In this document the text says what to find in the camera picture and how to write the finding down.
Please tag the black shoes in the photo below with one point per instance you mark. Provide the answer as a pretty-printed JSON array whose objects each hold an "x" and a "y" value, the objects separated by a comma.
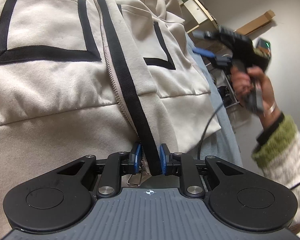
[{"x": 223, "y": 92}]

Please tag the grey-blue bed blanket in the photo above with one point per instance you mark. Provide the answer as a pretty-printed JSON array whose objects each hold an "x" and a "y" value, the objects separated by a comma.
[{"x": 227, "y": 140}]

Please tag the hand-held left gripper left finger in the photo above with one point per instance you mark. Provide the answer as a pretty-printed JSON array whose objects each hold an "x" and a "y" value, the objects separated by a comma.
[{"x": 137, "y": 158}]

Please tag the long cardboard box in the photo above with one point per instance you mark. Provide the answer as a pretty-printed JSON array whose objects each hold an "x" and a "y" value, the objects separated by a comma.
[{"x": 257, "y": 22}]

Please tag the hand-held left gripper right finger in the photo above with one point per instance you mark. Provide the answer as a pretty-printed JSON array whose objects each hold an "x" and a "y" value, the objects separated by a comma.
[{"x": 163, "y": 161}]

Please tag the beige zip jacket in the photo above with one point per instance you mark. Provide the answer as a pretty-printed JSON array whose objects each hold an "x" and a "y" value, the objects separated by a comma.
[{"x": 52, "y": 92}]

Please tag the person's right hand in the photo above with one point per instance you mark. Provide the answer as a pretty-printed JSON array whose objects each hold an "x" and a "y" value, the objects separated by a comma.
[{"x": 265, "y": 87}]

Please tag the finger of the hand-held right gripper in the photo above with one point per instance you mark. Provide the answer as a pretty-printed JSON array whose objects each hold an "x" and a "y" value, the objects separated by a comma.
[
  {"x": 218, "y": 60},
  {"x": 205, "y": 35}
]

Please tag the white wooden desk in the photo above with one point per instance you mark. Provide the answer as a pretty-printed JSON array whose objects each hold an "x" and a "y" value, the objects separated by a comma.
[{"x": 197, "y": 7}]

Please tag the white metal shoe rack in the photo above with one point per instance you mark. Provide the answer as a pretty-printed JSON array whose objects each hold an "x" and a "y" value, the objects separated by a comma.
[{"x": 236, "y": 115}]

